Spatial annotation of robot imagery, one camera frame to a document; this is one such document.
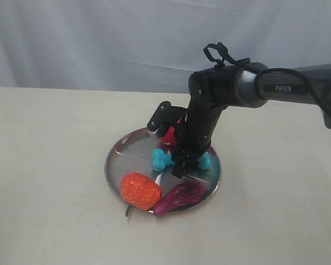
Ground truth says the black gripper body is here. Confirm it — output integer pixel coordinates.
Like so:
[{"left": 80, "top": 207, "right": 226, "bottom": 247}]
[{"left": 175, "top": 101, "right": 226, "bottom": 163}]

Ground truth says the teal toy bone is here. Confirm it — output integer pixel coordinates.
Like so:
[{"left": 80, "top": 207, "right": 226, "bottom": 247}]
[{"left": 151, "top": 149, "right": 211, "bottom": 172}]

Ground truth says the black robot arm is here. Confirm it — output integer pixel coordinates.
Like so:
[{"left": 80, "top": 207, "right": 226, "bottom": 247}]
[{"left": 172, "top": 63, "right": 331, "bottom": 178}]

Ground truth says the red toy apple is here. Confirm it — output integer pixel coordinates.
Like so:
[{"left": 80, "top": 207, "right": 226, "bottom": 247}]
[{"left": 160, "top": 124, "right": 177, "bottom": 146}]

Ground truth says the purple toy eggplant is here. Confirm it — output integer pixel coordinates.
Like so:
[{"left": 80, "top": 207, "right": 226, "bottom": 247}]
[{"left": 153, "top": 181, "right": 207, "bottom": 216}]

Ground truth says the round metal divided plate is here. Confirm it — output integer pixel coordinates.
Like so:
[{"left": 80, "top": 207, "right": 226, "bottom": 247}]
[{"left": 104, "top": 128, "right": 222, "bottom": 212}]

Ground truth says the orange toy fruit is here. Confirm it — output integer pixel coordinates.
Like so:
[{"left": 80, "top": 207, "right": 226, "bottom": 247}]
[{"left": 120, "top": 172, "right": 162, "bottom": 217}]

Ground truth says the white backdrop cloth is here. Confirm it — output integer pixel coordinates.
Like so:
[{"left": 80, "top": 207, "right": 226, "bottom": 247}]
[{"left": 0, "top": 1, "right": 331, "bottom": 93}]

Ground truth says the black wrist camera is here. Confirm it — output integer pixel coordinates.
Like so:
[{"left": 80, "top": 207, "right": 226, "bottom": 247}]
[{"left": 147, "top": 101, "right": 186, "bottom": 139}]

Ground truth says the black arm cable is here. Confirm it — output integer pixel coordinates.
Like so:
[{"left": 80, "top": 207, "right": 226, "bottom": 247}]
[{"left": 203, "top": 43, "right": 331, "bottom": 122}]

